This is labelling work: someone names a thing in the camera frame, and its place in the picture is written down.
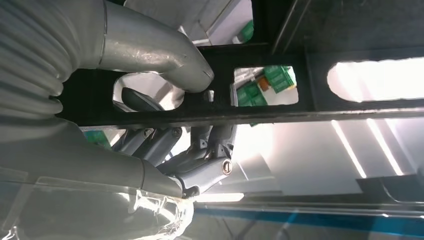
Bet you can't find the green plastic crate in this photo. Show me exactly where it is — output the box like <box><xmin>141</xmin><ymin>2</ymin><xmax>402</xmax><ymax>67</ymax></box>
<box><xmin>240</xmin><ymin>19</ymin><xmax>255</xmax><ymax>44</ymax></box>
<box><xmin>263</xmin><ymin>65</ymin><xmax>297</xmax><ymax>94</ymax></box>
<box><xmin>236</xmin><ymin>82</ymin><xmax>269</xmax><ymax>108</ymax></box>

